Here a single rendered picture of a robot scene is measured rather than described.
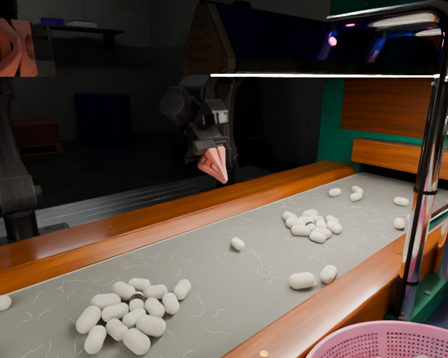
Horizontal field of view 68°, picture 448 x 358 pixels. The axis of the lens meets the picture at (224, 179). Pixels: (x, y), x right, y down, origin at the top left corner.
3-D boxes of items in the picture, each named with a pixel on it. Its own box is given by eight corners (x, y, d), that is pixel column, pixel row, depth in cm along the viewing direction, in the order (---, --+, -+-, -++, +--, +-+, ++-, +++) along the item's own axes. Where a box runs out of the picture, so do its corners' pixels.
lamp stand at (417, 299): (291, 287, 60) (311, 14, 47) (350, 251, 72) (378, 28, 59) (401, 350, 46) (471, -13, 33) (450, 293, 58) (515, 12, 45)
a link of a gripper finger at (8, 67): (63, 15, 38) (45, 24, 45) (-12, 8, 34) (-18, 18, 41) (71, 77, 40) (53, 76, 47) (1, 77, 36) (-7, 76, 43)
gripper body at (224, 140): (231, 142, 78) (216, 118, 80) (195, 148, 71) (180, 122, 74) (220, 159, 82) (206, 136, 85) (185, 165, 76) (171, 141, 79)
